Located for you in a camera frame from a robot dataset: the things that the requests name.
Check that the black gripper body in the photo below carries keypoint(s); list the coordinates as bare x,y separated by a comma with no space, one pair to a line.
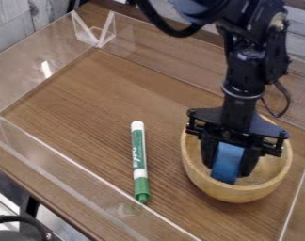
235,124

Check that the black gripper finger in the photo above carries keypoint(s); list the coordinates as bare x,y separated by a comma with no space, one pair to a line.
250,160
208,145

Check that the blue rectangular block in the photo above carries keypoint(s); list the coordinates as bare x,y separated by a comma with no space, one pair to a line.
226,164

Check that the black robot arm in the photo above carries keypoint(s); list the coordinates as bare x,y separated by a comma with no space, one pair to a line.
254,29

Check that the brown wooden bowl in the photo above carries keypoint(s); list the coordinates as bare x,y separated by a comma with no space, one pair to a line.
252,188

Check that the green white marker pen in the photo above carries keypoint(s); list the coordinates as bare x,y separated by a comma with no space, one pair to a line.
139,166

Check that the black metal table frame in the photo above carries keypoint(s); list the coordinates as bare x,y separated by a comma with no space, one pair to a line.
33,229

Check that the clear acrylic tray wall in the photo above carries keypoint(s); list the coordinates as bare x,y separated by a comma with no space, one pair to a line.
76,82

